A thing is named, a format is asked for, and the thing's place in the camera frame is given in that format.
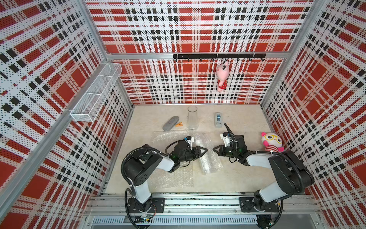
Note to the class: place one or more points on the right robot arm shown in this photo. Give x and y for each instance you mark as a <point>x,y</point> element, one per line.
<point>291,175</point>

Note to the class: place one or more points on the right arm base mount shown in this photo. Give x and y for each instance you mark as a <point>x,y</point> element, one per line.
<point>254,205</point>

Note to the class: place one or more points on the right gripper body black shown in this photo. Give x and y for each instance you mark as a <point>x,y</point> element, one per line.
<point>229,151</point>

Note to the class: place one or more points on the grey oval case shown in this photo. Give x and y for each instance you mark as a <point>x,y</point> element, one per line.
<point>170,123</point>

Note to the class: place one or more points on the white wire mesh basket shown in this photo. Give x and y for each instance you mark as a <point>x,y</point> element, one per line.
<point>90,104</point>

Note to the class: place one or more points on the bubble wrap sheet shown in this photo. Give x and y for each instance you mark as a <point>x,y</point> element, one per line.
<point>201,140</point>
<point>182,177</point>

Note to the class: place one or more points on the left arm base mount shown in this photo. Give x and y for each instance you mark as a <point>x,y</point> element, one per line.
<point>152,205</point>

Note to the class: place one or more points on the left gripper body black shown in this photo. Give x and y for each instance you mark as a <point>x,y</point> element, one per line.
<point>188,155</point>

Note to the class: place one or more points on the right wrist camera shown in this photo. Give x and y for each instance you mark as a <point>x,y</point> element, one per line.
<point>226,139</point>

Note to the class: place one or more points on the black hook rail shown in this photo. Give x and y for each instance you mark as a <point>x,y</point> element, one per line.
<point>249,56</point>

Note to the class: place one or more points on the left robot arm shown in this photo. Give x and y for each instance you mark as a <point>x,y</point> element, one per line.
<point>141,163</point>

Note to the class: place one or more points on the clear glass vase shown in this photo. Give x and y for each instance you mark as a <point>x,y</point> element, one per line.
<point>193,118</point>

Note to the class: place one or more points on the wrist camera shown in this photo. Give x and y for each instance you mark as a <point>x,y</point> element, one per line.
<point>226,139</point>
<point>189,140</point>

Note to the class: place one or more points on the pink white owl plush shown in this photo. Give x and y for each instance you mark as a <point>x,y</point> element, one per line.
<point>272,142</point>

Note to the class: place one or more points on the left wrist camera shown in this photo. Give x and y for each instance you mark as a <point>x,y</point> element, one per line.
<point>189,140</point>

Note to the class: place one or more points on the hanging pink plush toy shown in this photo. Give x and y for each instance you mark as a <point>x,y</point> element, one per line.
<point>222,74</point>

